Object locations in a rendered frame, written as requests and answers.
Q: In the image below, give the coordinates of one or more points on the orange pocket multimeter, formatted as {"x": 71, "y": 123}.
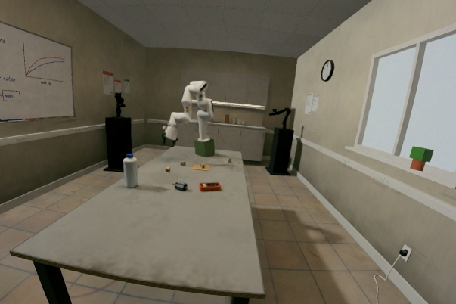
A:
{"x": 210, "y": 186}

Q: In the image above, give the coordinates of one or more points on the white bottle with blue cap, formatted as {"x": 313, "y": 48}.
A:
{"x": 130, "y": 171}

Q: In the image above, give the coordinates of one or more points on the tan square mat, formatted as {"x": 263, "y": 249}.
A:
{"x": 197, "y": 166}

